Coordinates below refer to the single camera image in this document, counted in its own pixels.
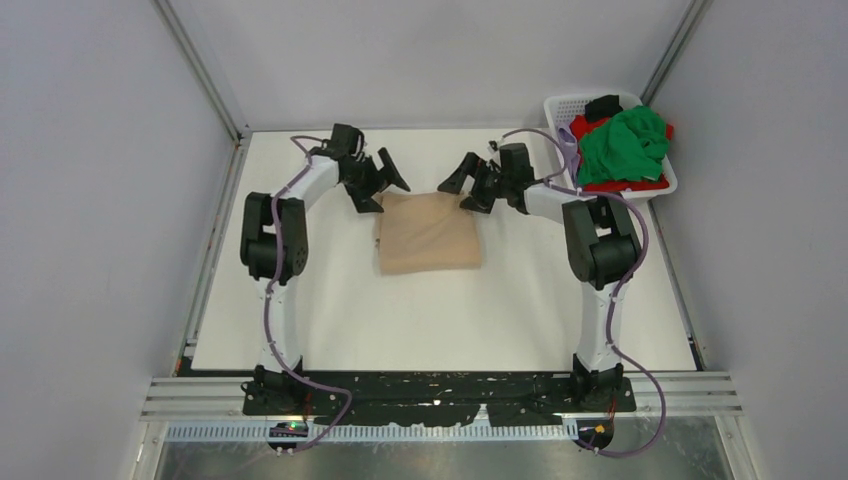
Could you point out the white slotted cable duct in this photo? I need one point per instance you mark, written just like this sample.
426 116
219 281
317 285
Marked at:
288 431

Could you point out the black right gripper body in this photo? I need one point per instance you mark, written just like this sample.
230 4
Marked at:
501 180

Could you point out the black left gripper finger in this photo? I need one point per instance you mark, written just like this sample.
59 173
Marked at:
364 202
389 174

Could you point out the beige t shirt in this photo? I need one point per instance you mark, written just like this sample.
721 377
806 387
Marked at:
425 232

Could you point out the green t shirt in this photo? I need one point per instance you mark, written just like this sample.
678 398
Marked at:
629 146

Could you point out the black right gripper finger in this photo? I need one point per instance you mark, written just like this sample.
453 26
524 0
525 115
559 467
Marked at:
468 168
481 197

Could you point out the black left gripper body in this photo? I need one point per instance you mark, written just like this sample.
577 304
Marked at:
364 176

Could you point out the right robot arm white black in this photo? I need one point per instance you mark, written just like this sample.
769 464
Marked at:
602 245

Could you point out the red t shirt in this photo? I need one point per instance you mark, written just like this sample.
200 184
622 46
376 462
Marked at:
667 184

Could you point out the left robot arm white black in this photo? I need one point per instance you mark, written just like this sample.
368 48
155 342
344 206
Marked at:
274 243

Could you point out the lavender garment in basket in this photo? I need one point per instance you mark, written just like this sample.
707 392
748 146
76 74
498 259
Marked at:
571 156

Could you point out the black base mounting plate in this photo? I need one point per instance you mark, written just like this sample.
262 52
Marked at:
431 399

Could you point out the black garment in basket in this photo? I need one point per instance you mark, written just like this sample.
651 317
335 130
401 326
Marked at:
601 108

